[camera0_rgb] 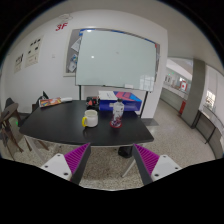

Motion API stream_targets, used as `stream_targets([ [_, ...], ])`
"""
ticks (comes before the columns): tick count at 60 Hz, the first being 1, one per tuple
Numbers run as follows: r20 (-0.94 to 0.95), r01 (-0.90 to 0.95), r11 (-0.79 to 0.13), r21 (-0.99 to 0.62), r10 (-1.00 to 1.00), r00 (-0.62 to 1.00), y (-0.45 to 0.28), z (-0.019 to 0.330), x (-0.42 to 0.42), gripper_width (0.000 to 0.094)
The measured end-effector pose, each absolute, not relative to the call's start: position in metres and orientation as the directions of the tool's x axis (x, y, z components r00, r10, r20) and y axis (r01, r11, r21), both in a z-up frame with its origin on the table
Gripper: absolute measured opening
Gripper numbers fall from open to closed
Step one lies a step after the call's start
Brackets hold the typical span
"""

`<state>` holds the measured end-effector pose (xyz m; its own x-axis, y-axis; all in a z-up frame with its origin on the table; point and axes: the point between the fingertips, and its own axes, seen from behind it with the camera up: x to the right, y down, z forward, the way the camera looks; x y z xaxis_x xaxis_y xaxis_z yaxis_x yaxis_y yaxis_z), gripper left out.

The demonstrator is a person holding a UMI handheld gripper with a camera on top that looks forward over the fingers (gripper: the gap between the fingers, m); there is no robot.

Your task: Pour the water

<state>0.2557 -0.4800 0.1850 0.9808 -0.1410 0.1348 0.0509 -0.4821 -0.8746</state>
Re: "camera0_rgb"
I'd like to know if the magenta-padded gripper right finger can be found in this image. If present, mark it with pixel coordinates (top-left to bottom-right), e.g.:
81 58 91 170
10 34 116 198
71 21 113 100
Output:
132 143 183 187

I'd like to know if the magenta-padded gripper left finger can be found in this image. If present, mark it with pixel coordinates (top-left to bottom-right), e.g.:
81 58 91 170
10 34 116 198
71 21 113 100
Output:
40 142 92 186

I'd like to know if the clear white-labelled drink bottle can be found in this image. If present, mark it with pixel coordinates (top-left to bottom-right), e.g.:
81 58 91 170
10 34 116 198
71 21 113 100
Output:
110 98 126 128

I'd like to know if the black metal railing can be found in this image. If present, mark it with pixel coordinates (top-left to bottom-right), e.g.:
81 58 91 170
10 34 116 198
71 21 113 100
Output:
190 106 224 153

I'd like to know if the red fire extinguisher box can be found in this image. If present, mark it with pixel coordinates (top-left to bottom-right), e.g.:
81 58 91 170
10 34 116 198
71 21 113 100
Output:
179 99 187 116

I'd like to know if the colourful magazine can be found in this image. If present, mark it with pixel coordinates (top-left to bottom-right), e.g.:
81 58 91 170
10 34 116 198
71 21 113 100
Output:
38 97 63 108

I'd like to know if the flat round red coaster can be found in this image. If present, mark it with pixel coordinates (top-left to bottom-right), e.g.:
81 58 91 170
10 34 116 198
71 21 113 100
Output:
109 120 124 130

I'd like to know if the black and red tape dispenser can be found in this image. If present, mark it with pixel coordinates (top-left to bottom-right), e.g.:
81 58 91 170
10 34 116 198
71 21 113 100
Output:
85 96 101 110

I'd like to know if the blue cardboard box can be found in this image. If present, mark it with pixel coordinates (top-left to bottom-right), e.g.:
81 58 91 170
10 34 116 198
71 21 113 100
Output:
98 90 143 113

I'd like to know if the dark grey chair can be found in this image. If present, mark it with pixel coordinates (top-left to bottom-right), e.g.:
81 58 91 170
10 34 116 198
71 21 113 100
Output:
4 97 16 108

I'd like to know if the large glass whiteboard on stand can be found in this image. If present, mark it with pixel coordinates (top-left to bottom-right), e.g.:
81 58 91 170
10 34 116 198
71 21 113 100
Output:
75 29 158 118

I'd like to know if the red floor number sign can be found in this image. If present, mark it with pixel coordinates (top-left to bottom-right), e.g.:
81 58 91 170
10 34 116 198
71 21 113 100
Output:
54 22 70 32

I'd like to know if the white mug with yellow handle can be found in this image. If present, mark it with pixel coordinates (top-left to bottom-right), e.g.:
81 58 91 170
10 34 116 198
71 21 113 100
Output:
81 109 100 129

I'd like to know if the small white wall poster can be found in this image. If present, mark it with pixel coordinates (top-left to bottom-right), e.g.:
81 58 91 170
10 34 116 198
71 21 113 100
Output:
13 53 25 75

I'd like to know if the large white wall poster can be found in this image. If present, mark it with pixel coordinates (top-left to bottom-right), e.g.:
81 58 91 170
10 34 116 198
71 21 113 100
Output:
24 35 45 69

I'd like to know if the white wall-mounted device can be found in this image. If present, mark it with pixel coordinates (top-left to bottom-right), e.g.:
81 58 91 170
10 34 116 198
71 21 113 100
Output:
59 13 74 22

